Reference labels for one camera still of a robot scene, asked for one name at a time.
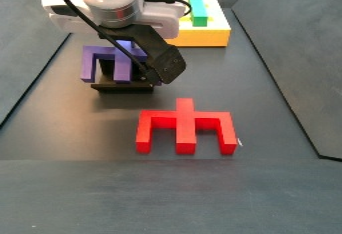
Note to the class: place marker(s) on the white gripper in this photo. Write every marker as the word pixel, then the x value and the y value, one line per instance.
pixel 116 14

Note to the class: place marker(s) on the purple E-shaped block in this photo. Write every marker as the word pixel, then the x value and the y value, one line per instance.
pixel 92 54

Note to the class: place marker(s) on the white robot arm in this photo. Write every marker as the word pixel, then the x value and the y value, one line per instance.
pixel 116 14

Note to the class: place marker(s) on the yellow board base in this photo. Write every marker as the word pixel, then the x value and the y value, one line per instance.
pixel 211 36

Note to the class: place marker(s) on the green bar block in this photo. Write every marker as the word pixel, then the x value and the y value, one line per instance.
pixel 199 16

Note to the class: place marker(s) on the red E-shaped block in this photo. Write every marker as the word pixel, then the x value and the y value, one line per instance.
pixel 186 121

